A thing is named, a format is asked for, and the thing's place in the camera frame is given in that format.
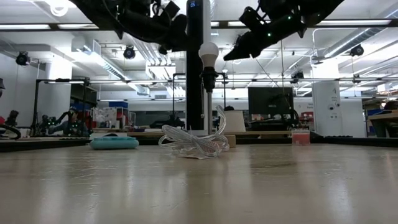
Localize wooden base lamp black socket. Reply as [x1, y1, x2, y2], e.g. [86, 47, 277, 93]
[189, 67, 236, 149]

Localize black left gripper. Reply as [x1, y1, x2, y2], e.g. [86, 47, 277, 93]
[116, 0, 189, 52]

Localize black metal rig frame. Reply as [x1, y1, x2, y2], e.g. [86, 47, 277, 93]
[34, 78, 91, 138]

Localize person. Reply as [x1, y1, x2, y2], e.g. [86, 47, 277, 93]
[49, 107, 90, 137]

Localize black aluminium table frame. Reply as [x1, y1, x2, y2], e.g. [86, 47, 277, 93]
[0, 132, 398, 153]

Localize black curved cable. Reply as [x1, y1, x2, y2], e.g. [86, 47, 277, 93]
[0, 124, 22, 141]

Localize white lightbulb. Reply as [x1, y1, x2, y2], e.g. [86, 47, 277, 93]
[198, 42, 220, 68]

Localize wooden workbench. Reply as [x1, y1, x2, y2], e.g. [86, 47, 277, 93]
[366, 108, 398, 138]

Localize teal flat dish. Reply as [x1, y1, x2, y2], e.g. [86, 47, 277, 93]
[90, 136, 140, 151]

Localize black monitor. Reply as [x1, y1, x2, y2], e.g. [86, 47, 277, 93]
[248, 86, 295, 116]

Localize black ceiling camera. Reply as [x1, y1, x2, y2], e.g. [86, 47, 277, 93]
[15, 51, 31, 66]
[350, 44, 364, 57]
[123, 45, 137, 60]
[291, 70, 305, 84]

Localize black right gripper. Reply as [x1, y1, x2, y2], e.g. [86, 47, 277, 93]
[223, 0, 296, 61]

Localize white lampshade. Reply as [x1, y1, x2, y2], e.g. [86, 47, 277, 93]
[223, 110, 246, 133]

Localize beige desk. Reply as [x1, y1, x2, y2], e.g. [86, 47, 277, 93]
[90, 129, 293, 140]

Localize pink plastic cup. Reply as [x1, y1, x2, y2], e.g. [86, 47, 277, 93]
[291, 129, 311, 146]

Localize clear lamp cord bundle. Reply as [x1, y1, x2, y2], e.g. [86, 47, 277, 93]
[157, 105, 230, 160]

